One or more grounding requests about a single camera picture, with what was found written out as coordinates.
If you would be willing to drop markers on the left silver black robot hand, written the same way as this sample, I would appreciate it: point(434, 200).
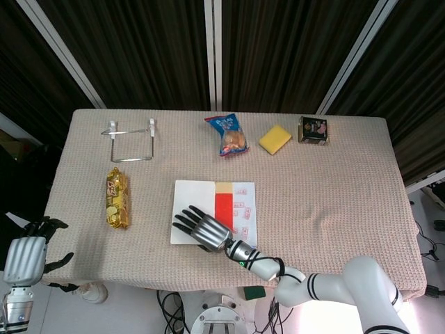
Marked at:
point(24, 257)

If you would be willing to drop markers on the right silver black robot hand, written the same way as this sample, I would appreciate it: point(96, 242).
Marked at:
point(210, 233)

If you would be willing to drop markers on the red and tan bookmark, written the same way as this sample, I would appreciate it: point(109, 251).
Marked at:
point(224, 208)

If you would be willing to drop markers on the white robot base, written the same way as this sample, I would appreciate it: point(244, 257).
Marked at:
point(217, 313)

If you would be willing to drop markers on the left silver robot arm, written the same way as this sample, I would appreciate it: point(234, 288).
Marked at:
point(15, 308)

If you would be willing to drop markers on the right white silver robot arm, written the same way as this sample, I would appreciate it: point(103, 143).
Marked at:
point(361, 282)

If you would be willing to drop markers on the open white notebook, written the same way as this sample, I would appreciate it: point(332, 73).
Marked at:
point(193, 195)

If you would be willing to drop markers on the person in dark clothes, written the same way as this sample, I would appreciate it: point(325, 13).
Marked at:
point(21, 195)

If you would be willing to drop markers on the green pad under table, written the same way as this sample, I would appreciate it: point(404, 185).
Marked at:
point(253, 293)

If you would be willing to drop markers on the white shoe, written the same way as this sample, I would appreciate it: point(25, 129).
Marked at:
point(92, 293)

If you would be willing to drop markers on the gold foil snack packet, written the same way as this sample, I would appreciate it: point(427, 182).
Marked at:
point(117, 200)

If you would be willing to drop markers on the blue snack bag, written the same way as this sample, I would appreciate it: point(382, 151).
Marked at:
point(229, 135)

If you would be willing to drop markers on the yellow sponge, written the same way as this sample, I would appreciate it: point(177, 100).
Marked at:
point(274, 139)

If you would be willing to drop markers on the beige woven tablecloth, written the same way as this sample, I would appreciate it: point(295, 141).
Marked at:
point(313, 181)

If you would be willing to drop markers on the black food tin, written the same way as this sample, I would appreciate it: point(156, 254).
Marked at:
point(313, 130)

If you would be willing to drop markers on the white partition frame post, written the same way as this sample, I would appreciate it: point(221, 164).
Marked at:
point(358, 52)
point(59, 52)
point(212, 52)

